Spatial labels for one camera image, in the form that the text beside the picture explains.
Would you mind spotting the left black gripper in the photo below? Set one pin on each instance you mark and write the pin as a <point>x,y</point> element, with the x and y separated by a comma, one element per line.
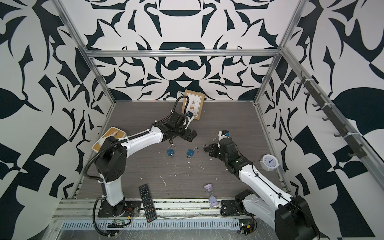
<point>187,137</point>

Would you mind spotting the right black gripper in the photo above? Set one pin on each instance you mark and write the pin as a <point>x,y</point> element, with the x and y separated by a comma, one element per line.
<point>213,151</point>

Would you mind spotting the blue padlock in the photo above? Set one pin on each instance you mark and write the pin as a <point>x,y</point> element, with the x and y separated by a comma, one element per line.
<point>171,151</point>
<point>191,152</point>

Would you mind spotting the small black padlock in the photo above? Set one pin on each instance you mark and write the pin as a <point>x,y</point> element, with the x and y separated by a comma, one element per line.
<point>206,148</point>

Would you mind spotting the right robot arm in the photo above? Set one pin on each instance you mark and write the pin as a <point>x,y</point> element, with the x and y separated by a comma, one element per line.
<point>289,216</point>

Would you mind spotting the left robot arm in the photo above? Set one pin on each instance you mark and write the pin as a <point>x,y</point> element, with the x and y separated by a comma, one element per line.
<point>109,163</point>

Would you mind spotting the purple hourglass timer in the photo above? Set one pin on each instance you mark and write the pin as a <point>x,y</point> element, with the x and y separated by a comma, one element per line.
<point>212,199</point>

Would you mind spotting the white round clock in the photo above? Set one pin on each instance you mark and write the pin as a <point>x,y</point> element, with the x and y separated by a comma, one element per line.
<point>269,162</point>

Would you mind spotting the black remote control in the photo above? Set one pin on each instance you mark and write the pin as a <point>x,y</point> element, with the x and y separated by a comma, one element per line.
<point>148,204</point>

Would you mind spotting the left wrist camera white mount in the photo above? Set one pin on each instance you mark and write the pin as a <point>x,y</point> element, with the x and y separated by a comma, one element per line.
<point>190,115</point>

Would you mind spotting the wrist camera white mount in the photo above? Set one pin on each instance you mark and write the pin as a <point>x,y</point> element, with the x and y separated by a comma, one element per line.
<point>223,134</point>
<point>190,115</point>

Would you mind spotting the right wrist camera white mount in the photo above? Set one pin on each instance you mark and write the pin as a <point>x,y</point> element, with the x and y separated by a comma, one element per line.
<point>223,134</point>

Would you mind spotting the wooden picture frame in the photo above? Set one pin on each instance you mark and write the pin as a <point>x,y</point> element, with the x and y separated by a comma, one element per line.
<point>195,104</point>

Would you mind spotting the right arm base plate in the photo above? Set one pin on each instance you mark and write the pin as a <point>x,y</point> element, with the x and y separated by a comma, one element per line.
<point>232,208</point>

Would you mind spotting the white cable duct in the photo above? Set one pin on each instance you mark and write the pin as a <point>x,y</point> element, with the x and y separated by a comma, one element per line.
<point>177,224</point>

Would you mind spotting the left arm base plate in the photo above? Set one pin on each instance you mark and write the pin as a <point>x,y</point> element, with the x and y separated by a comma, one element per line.
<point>128,209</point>

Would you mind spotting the wall hook rack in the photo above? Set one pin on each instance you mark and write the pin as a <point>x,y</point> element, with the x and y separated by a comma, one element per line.
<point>344,128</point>

